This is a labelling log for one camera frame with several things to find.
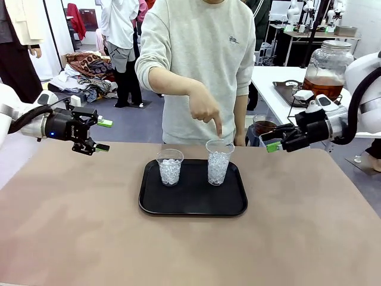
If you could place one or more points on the person's right hand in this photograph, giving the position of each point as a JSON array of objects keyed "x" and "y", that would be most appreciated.
[{"x": 205, "y": 107}]

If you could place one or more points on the pile of patterned clothes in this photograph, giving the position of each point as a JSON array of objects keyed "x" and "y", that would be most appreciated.
[{"x": 89, "y": 70}]

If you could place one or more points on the clear container of dark liquid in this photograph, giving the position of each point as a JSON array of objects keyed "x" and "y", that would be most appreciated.
[{"x": 263, "y": 125}]

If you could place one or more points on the grey metal box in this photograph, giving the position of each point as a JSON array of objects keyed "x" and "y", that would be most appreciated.
[{"x": 346, "y": 30}]

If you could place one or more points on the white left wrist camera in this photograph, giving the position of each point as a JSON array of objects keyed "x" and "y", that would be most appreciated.
[{"x": 76, "y": 100}]

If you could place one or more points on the person's left hand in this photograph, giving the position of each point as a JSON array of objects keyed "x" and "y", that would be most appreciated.
[{"x": 239, "y": 140}]

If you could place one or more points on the tall clear plastic cup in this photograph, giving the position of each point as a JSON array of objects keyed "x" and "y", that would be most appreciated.
[{"x": 218, "y": 169}]

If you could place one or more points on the black plastic serving tray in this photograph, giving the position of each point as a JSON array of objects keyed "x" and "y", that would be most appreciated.
[{"x": 193, "y": 199}]

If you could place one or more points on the background workbench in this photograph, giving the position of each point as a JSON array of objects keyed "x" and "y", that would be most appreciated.
[{"x": 297, "y": 34}]

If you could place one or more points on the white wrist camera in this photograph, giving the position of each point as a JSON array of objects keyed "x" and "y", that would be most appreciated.
[
  {"x": 303, "y": 95},
  {"x": 76, "y": 100}
]

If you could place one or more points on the dark metal tray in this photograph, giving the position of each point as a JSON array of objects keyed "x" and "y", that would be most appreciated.
[{"x": 287, "y": 90}]

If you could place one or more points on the glass tea dispenser jar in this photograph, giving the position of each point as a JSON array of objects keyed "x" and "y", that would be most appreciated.
[{"x": 327, "y": 71}]

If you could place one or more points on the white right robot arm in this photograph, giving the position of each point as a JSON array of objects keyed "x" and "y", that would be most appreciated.
[{"x": 367, "y": 68}]

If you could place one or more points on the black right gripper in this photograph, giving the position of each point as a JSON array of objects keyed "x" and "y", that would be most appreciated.
[{"x": 312, "y": 128}]

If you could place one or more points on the clear plastic storage box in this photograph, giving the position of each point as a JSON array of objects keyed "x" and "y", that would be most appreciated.
[{"x": 67, "y": 90}]

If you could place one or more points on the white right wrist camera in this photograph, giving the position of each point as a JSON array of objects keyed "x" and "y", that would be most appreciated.
[{"x": 303, "y": 95}]

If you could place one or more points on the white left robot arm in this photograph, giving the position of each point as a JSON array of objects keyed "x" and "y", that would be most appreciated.
[{"x": 7, "y": 99}]

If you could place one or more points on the person's left forearm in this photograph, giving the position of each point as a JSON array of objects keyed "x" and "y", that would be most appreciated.
[{"x": 241, "y": 116}]

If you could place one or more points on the short clear plastic cup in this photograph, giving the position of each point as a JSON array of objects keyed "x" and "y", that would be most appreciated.
[{"x": 169, "y": 172}]

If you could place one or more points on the black vertical pole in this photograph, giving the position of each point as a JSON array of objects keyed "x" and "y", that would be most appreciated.
[{"x": 317, "y": 29}]

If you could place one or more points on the person in dark green jacket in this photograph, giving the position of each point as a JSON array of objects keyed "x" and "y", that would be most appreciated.
[{"x": 262, "y": 21}]

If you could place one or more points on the person in grey sweatshirt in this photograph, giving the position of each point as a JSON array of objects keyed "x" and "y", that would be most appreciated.
[{"x": 196, "y": 44}]

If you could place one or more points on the white side table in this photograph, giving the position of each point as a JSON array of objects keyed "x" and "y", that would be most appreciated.
[{"x": 276, "y": 77}]

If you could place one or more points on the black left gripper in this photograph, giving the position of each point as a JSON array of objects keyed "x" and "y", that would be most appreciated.
[{"x": 64, "y": 128}]

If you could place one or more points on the mannequin in cream jacket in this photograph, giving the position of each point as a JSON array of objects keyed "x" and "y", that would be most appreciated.
[{"x": 15, "y": 44}]

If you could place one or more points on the person's right forearm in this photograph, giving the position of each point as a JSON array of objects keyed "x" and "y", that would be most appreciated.
[{"x": 172, "y": 83}]

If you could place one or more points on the person in white shirt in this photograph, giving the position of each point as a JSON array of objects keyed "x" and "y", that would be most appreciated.
[{"x": 119, "y": 26}]

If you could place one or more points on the red hanging garment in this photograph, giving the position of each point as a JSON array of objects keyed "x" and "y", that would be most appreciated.
[{"x": 76, "y": 21}]

